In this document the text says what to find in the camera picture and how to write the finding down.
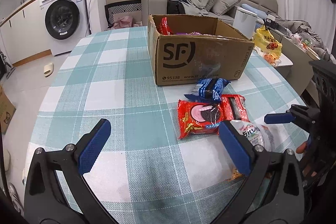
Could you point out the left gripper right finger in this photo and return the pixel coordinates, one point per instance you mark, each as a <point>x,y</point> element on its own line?
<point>272,191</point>

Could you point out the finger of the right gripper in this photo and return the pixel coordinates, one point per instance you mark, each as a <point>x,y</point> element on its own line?
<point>279,118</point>

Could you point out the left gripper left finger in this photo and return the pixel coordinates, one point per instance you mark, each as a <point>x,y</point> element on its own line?
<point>45,201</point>

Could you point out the white red noodle packet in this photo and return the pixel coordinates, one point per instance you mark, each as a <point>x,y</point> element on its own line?
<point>256,134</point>

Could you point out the red dark-window snack pack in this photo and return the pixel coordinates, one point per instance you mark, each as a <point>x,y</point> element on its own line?
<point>233,106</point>

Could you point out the blue cookie packet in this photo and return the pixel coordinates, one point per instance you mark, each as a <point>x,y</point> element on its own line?
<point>208,90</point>

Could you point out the red oreo cookie pack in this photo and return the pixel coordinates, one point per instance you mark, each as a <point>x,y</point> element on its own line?
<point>198,118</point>

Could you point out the purple candy bag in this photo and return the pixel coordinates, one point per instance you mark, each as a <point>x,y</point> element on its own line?
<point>191,33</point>

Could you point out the red chips bag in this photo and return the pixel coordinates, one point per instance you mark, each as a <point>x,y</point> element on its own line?
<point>164,28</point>

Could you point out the person's right hand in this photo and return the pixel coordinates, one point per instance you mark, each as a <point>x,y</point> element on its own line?
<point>309,161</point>

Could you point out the white side table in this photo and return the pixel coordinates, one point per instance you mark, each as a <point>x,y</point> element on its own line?
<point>282,64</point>

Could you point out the orange peels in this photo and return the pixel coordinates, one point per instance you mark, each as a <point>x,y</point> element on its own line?
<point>271,59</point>

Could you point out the yellow plastic bag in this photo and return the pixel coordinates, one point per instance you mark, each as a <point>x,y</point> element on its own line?
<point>266,42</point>

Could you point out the small cardboard box on floor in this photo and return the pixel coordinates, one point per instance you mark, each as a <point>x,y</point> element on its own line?
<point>7,110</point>

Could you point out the white cylindrical bin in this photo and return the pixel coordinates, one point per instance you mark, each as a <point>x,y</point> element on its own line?
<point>245,22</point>

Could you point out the plaid teal tablecloth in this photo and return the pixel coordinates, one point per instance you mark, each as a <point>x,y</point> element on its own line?
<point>145,173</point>

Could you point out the SF cardboard box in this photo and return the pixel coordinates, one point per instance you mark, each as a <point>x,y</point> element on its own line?
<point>183,59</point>

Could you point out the beige slipper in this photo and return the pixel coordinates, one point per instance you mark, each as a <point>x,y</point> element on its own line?
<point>48,69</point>

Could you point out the grey clothes pile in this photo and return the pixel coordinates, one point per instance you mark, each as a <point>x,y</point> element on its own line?
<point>188,7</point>

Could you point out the pink cloth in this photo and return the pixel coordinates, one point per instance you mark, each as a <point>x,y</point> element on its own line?
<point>123,22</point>

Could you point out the white washing machine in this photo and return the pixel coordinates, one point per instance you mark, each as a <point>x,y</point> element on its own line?
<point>66,23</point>

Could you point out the black patterned basket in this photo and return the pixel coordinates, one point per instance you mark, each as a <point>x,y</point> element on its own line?
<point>117,10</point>

